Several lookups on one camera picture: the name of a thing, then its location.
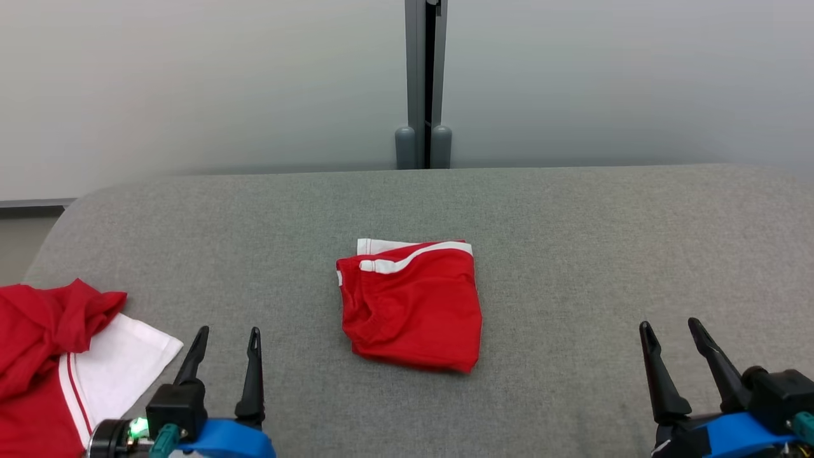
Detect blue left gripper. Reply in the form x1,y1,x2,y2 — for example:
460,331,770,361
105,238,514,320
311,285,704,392
172,325,278,458

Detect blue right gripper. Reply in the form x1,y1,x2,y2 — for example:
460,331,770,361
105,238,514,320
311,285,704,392
638,317,803,458

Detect red jersey number 23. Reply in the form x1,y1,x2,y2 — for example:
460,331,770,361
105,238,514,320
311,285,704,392
0,278,184,458

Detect red shorts with white trim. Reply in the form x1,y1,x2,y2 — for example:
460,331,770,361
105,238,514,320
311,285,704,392
335,238,483,375

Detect grey cylindrical door stop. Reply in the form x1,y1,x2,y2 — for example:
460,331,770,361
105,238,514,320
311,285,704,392
395,126,417,170
431,125,453,170

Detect teal left cable plug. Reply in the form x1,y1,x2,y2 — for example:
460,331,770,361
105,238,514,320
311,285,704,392
149,423,183,458

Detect teal cable plug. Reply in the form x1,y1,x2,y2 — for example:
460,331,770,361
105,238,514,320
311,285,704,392
149,423,183,458
791,411,814,447

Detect teal right cable plug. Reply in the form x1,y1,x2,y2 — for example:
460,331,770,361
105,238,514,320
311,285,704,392
791,411,814,447

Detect grey vertical door frame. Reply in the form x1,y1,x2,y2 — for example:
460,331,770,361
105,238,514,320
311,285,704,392
404,0,448,170

